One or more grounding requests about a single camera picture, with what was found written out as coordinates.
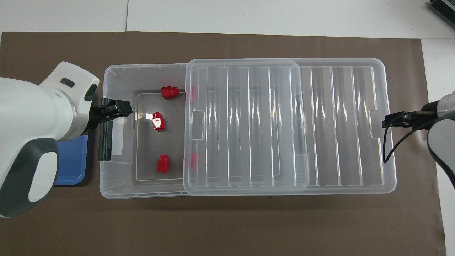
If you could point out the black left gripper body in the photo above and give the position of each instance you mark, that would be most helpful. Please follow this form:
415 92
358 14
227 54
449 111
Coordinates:
96 117

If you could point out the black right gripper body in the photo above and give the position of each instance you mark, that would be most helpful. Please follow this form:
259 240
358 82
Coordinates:
421 119

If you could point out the red block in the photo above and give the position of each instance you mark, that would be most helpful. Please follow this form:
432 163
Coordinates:
167 92
192 94
156 116
193 160
162 164

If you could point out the clear ribbed plastic lid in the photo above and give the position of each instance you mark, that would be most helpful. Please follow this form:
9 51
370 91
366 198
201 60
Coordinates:
337 124

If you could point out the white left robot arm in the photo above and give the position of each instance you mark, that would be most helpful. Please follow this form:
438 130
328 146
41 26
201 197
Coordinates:
32 124

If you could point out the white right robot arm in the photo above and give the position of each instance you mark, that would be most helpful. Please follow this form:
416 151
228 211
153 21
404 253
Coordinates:
442 142

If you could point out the clear plastic storage box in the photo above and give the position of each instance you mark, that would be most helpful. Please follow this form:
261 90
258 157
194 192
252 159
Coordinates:
149 142

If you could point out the blue plastic tray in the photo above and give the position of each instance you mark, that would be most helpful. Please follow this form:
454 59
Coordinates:
73 163

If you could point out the black finned electronic device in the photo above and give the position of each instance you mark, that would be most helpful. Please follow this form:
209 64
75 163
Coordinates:
444 9

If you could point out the brown paper table mat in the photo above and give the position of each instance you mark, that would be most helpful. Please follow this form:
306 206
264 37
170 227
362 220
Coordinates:
227 227

